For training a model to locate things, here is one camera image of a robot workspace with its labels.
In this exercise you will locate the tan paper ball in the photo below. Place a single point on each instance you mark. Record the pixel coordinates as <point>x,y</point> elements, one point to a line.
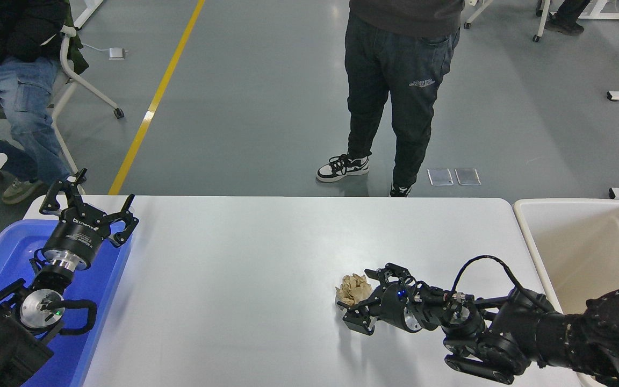
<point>350,287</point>

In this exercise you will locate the dark green jacket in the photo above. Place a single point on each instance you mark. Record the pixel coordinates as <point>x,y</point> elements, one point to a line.
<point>77,54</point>

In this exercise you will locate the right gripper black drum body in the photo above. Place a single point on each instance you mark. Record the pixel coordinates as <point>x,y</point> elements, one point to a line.
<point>395,306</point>

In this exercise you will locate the grey chair with white frame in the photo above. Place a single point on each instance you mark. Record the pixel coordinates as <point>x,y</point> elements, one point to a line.
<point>81,80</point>

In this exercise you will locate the large pale plastic bin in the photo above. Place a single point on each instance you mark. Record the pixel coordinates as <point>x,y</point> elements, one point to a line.
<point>583,242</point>

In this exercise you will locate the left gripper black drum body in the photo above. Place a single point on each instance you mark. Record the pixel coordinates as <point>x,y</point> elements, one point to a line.
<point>78,234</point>

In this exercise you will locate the white power adapter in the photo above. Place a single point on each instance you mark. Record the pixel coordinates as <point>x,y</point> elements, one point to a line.
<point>117,53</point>

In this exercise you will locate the yellow floor tape line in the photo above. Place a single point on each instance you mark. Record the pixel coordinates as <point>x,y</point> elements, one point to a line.
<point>148,113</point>

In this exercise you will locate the silver floor plate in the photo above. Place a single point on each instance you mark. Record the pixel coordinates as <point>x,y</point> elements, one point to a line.
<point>440,177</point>
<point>468,176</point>

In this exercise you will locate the white desk frame with casters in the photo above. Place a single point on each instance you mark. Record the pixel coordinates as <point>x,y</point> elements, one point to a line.
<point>610,15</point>

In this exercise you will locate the blue plastic tray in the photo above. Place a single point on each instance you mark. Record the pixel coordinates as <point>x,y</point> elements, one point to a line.
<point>8,252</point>

